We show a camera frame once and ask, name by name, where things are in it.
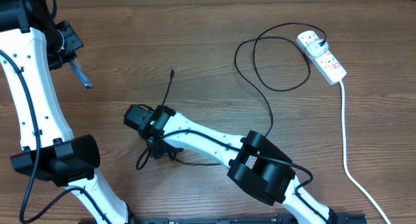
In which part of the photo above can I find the blue Galaxy smartphone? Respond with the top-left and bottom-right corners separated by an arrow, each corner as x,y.
69,58 -> 94,89

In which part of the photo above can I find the black charging cable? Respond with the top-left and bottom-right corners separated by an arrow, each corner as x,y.
161,21 -> 328,167

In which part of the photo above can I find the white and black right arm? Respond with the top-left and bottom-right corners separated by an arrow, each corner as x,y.
123,105 -> 339,223

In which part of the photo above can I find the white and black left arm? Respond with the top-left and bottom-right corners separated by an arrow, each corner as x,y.
1,0 -> 136,223

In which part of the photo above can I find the white charger plug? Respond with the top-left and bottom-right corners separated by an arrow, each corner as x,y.
306,39 -> 329,59

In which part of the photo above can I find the white power strip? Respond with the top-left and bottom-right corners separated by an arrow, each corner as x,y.
296,31 -> 346,85

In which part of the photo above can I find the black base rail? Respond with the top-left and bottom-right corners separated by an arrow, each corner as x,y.
77,212 -> 368,224

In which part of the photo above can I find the white power strip cord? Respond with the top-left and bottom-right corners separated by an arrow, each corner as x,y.
338,80 -> 393,224

